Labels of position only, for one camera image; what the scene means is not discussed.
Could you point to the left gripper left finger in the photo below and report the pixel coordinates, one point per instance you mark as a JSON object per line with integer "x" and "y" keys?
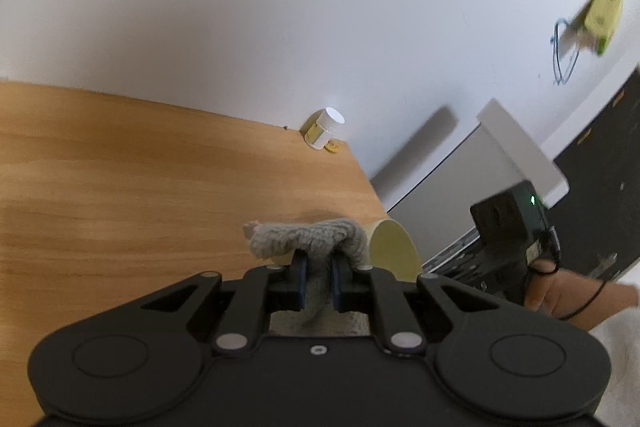
{"x": 261, "y": 292}

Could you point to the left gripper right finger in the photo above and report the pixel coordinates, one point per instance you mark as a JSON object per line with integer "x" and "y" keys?
{"x": 376, "y": 293}

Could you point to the pale green bowl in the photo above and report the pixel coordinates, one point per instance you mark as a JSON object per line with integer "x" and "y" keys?
{"x": 391, "y": 248}

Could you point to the grey fluffy cloth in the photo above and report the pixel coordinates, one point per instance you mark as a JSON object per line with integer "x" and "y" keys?
{"x": 278, "y": 241}

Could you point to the person right forearm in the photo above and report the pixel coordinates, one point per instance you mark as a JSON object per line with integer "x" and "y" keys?
{"x": 599, "y": 300}

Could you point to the person right hand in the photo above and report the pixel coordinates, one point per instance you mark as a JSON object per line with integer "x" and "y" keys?
{"x": 550, "y": 290}

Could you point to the dark door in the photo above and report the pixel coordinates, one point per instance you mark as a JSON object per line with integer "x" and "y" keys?
{"x": 598, "y": 219}

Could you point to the white cabinet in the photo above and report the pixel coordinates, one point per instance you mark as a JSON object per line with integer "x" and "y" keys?
{"x": 434, "y": 207}

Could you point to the yellow round token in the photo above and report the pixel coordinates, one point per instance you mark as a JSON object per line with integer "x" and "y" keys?
{"x": 332, "y": 147}

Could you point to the small white gold jar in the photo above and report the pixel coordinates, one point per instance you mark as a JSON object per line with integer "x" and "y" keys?
{"x": 322, "y": 128}

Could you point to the yellow green wall item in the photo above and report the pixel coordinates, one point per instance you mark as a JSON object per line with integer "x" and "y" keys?
{"x": 598, "y": 25}

